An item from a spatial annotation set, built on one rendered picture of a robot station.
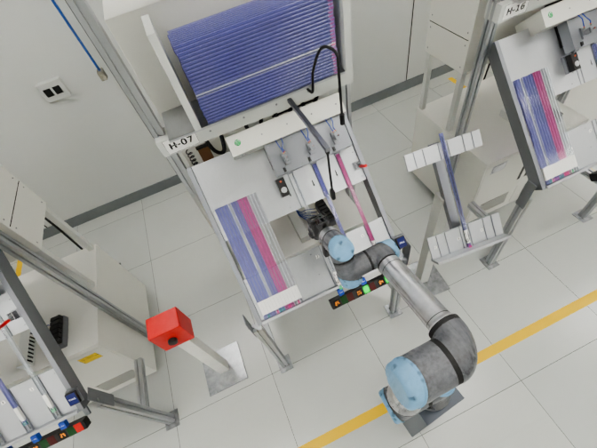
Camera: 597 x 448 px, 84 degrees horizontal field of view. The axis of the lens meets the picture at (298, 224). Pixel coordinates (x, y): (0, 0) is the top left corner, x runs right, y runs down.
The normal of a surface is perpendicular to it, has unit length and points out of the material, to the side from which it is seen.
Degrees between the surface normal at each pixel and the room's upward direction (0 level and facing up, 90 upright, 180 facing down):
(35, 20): 90
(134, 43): 90
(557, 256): 0
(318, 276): 43
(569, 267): 0
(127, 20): 90
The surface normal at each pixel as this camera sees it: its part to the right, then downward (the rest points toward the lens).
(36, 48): 0.39, 0.70
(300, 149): 0.14, 0.05
